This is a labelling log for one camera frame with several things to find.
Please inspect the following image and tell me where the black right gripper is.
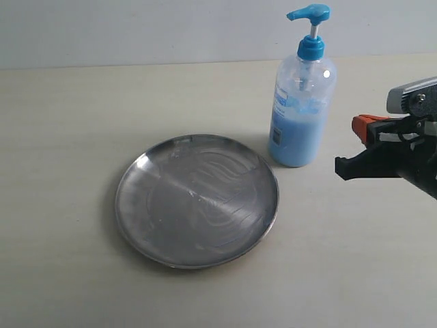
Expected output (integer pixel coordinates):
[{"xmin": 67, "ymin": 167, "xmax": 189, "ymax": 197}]
[{"xmin": 335, "ymin": 115, "xmax": 436, "ymax": 198}]

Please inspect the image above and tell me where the blue pump lotion bottle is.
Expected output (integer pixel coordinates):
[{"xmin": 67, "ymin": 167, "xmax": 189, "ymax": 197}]
[{"xmin": 268, "ymin": 4, "xmax": 337, "ymax": 167}]

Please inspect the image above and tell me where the round steel plate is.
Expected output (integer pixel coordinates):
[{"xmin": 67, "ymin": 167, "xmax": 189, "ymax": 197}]
[{"xmin": 114, "ymin": 134, "xmax": 279, "ymax": 270}]

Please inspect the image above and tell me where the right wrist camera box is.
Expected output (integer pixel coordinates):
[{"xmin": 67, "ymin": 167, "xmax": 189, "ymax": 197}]
[{"xmin": 386, "ymin": 77, "xmax": 436, "ymax": 118}]

